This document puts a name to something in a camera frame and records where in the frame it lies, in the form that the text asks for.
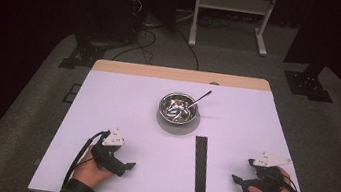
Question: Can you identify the white metal stand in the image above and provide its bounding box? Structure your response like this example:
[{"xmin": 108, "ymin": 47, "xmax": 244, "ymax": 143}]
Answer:
[{"xmin": 188, "ymin": 0, "xmax": 280, "ymax": 59}]

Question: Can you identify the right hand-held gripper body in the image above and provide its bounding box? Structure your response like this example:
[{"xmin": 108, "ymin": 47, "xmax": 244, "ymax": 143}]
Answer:
[{"xmin": 243, "ymin": 148, "xmax": 294, "ymax": 192}]

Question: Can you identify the black stand base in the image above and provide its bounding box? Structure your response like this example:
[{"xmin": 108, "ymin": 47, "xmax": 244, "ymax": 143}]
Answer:
[
  {"xmin": 279, "ymin": 60, "xmax": 338, "ymax": 105},
  {"xmin": 57, "ymin": 31, "xmax": 109, "ymax": 74}
]

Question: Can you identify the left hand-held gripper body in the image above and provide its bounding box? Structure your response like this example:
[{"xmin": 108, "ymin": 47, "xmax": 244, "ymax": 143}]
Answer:
[{"xmin": 88, "ymin": 124, "xmax": 133, "ymax": 179}]

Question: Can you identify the black rectangular frame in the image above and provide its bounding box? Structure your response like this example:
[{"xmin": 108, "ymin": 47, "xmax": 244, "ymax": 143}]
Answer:
[{"xmin": 62, "ymin": 81, "xmax": 83, "ymax": 105}]

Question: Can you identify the white table mat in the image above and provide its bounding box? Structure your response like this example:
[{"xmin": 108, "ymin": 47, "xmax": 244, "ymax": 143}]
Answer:
[{"xmin": 27, "ymin": 59, "xmax": 328, "ymax": 192}]

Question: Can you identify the metal bowl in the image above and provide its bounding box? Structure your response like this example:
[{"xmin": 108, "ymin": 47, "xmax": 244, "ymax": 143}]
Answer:
[{"xmin": 156, "ymin": 89, "xmax": 202, "ymax": 128}]

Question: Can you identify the person's left hand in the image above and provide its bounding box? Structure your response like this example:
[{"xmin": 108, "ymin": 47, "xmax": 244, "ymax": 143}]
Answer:
[{"xmin": 70, "ymin": 142, "xmax": 119, "ymax": 192}]

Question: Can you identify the black floor cable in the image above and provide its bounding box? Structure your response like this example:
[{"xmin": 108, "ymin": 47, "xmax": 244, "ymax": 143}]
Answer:
[
  {"xmin": 169, "ymin": 27, "xmax": 206, "ymax": 72},
  {"xmin": 111, "ymin": 24, "xmax": 159, "ymax": 67}
]

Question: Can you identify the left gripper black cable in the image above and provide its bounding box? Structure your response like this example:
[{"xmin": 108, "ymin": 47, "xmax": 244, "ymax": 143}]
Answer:
[{"xmin": 61, "ymin": 124, "xmax": 111, "ymax": 192}]

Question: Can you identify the spoon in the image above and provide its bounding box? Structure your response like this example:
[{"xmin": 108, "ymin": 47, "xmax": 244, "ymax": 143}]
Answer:
[{"xmin": 186, "ymin": 87, "xmax": 213, "ymax": 113}]

